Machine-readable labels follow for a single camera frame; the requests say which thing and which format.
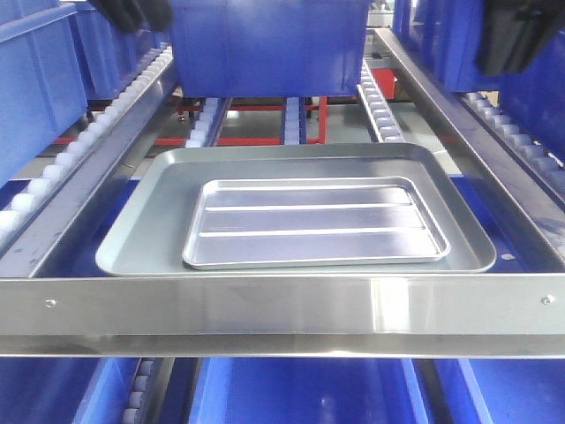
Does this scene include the small silver ribbed tray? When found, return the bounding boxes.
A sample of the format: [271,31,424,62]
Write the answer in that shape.
[183,176,451,270]

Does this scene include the large grey tray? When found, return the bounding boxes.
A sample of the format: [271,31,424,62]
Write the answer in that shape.
[95,142,496,276]

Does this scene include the steel front shelf beam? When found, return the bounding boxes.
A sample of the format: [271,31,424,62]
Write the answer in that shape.
[1,274,564,359]

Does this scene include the blue plastic crate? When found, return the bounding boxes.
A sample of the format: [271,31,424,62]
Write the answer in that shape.
[169,1,370,97]

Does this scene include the red metal frame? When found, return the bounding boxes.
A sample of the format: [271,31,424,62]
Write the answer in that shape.
[52,72,398,147]

